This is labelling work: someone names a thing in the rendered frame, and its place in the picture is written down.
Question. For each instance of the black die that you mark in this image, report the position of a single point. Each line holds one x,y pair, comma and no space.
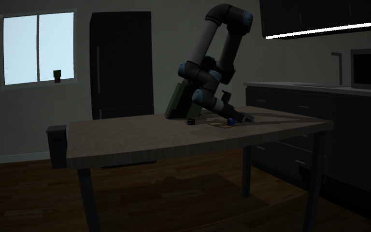
191,121

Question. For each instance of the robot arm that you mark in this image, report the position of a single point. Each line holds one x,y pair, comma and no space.
202,72

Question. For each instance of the blue die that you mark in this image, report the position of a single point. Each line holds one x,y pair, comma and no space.
231,122

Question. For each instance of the tan flat mat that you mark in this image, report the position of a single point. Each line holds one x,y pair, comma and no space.
224,124

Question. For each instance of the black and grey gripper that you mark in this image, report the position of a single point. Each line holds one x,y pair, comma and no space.
223,109

